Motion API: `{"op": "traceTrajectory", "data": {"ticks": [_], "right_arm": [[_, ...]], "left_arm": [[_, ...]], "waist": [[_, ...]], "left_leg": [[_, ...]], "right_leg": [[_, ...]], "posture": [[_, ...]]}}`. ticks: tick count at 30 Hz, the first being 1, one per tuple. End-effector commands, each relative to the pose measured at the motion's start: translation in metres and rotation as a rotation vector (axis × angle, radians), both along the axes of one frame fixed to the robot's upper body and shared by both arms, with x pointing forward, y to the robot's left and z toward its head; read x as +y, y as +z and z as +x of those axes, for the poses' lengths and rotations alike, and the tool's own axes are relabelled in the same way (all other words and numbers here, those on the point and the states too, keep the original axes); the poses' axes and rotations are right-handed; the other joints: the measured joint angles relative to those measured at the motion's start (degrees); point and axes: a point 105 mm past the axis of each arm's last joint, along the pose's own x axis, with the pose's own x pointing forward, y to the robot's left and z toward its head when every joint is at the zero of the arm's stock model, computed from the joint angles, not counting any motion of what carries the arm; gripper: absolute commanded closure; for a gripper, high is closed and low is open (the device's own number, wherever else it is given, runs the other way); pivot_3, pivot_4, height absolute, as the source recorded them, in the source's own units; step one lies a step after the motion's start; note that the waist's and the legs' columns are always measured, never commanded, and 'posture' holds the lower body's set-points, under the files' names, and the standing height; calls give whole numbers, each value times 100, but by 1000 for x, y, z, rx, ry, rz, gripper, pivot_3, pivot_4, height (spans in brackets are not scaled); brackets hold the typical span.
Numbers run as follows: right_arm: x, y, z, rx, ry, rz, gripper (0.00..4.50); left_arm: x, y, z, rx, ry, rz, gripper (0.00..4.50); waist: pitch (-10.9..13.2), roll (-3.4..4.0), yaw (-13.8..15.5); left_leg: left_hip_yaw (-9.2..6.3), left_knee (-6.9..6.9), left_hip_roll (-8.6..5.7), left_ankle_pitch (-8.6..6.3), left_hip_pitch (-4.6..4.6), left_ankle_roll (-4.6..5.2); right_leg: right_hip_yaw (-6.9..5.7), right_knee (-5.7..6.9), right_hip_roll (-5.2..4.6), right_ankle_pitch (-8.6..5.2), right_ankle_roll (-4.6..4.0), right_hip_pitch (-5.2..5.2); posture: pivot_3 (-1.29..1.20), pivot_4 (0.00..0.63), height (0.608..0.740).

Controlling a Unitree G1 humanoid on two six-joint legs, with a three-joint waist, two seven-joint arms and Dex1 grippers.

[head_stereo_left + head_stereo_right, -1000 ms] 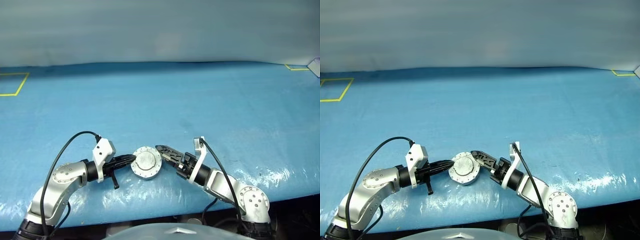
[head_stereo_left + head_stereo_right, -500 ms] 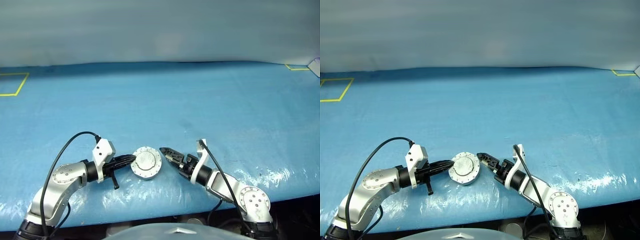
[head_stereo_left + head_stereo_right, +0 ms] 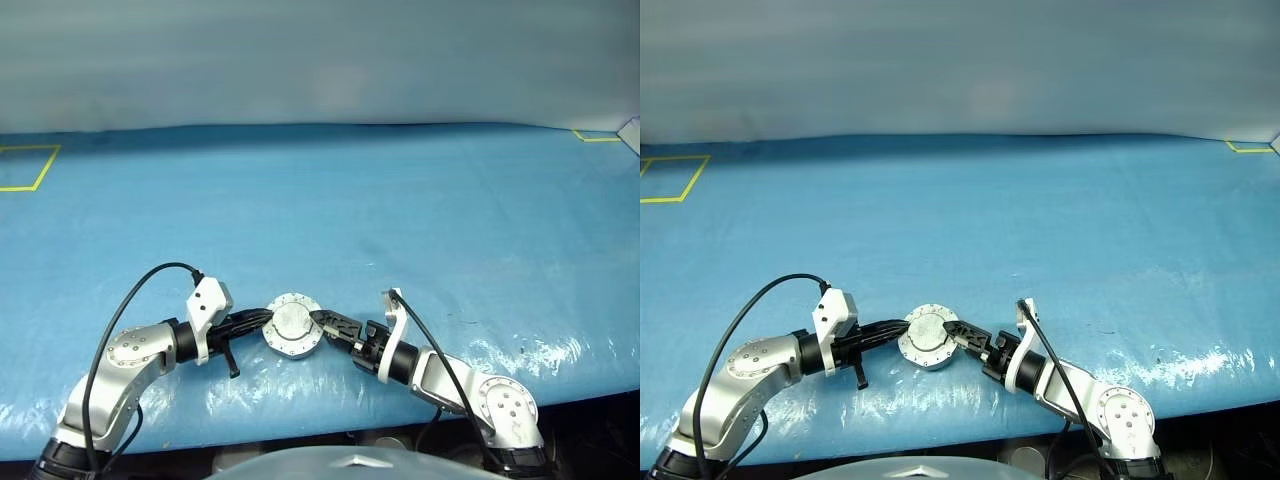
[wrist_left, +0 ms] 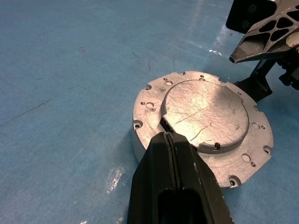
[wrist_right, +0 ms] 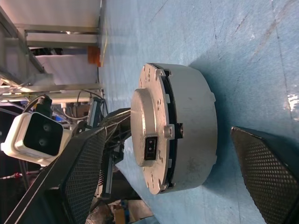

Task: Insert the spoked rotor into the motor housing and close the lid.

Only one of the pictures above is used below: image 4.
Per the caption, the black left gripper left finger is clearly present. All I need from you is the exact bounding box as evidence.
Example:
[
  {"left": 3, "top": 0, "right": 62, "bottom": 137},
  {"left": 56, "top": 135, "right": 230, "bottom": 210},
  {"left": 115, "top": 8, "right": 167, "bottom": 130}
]
[{"left": 127, "top": 132, "right": 178, "bottom": 224}]

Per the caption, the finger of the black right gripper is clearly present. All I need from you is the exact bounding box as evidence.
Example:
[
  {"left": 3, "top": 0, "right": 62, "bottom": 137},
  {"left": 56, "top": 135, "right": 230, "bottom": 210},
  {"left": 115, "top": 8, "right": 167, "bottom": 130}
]
[
  {"left": 229, "top": 5, "right": 299, "bottom": 64},
  {"left": 226, "top": 0, "right": 279, "bottom": 36}
]

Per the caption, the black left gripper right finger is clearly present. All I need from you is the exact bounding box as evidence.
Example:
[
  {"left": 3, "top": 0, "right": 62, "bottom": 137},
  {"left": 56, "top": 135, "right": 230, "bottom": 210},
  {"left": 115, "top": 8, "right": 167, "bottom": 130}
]
[{"left": 168, "top": 133, "right": 235, "bottom": 224}]

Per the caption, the round silver motor lid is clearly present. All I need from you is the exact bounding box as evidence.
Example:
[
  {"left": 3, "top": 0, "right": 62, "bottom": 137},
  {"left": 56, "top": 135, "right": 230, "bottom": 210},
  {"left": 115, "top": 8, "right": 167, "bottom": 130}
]
[{"left": 133, "top": 70, "right": 275, "bottom": 189}]

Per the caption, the blue table cover sheet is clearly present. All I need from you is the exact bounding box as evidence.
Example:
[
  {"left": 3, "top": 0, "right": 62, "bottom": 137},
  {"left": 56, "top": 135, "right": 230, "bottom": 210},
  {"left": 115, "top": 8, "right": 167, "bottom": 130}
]
[{"left": 0, "top": 0, "right": 299, "bottom": 224}]

